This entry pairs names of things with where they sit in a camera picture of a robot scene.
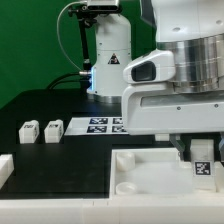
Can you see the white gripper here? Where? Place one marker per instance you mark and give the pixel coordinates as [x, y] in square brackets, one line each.
[151, 109]

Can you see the white square tabletop part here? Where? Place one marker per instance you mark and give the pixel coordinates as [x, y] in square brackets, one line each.
[156, 172]

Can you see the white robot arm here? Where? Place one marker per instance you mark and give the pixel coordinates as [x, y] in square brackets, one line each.
[178, 88]

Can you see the white tag sheet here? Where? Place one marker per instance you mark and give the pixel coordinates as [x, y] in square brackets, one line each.
[95, 126]

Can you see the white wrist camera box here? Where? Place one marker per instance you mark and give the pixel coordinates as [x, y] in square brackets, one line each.
[157, 66]

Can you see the white obstacle fence wall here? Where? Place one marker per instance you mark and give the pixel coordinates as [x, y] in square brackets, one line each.
[199, 209]

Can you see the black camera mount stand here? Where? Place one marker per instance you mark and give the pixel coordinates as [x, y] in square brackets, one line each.
[86, 13]

